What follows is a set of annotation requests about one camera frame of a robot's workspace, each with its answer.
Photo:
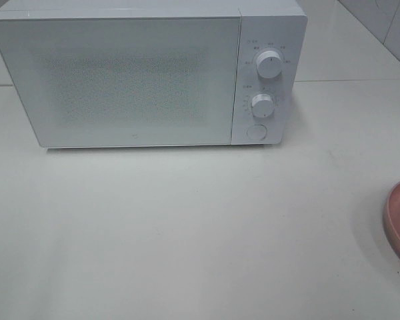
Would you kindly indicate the round door release button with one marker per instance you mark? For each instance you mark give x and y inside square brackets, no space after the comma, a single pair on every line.
[257,132]

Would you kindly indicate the white microwave door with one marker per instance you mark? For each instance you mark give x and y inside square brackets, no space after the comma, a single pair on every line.
[124,82]

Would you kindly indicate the lower white microwave knob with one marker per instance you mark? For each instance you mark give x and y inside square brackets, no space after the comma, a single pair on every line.
[262,105]

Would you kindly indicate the white microwave knob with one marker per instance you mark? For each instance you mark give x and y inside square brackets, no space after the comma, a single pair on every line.
[262,105]
[269,63]

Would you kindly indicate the upper white microwave knob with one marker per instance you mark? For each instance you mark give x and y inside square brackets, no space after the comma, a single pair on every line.
[269,63]

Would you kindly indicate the white microwave oven body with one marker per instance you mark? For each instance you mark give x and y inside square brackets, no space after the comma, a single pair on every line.
[263,24]

